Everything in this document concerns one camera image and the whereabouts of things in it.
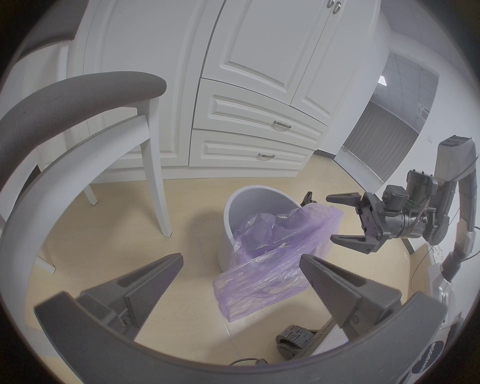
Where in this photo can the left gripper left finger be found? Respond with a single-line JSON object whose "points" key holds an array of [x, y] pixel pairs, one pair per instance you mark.
{"points": [[142, 288]]}

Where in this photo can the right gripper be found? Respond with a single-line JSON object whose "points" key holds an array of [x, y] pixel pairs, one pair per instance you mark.
{"points": [[386, 227]]}

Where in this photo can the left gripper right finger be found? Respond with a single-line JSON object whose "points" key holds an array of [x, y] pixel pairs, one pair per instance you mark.
{"points": [[345, 296]]}

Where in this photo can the black plastic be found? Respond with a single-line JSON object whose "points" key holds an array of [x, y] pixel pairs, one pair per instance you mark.
{"points": [[309, 198]]}

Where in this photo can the purple plastic bag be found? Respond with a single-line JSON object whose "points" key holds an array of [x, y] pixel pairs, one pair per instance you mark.
{"points": [[277, 258]]}

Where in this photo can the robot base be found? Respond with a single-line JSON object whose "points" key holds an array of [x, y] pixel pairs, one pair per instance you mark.
{"points": [[438, 281]]}

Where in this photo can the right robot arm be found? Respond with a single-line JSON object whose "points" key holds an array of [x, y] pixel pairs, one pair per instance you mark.
{"points": [[455, 157]]}

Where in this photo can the white trash bin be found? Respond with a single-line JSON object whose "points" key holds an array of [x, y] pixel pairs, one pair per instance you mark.
{"points": [[255, 202]]}

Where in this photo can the grey curtain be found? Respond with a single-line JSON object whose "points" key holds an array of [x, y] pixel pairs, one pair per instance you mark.
{"points": [[378, 142]]}

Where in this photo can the ceiling light panel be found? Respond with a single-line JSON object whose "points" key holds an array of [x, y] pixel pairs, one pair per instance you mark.
{"points": [[383, 80]]}

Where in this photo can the white wardrobe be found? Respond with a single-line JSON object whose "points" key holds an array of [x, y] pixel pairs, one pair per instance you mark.
{"points": [[255, 48]]}

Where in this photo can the white chair with grey pads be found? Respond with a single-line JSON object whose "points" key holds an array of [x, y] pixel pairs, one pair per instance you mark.
{"points": [[75, 101]]}

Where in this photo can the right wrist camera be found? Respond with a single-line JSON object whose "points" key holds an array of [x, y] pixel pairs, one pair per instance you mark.
{"points": [[393, 197]]}

